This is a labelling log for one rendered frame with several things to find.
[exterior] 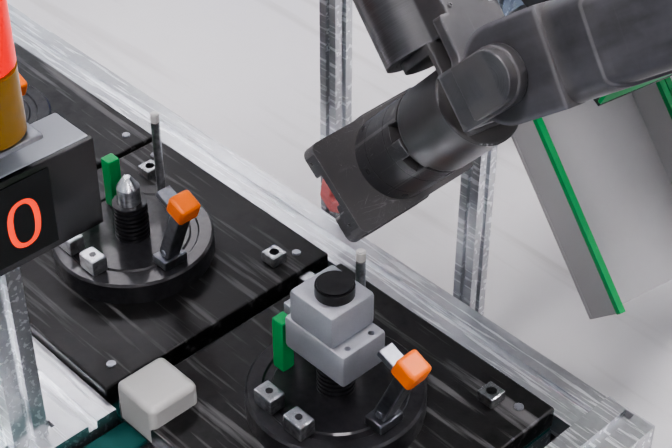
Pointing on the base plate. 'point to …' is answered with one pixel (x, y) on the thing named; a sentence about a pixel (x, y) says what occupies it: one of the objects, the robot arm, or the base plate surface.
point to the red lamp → (6, 39)
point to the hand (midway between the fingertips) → (333, 197)
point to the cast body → (334, 325)
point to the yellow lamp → (11, 110)
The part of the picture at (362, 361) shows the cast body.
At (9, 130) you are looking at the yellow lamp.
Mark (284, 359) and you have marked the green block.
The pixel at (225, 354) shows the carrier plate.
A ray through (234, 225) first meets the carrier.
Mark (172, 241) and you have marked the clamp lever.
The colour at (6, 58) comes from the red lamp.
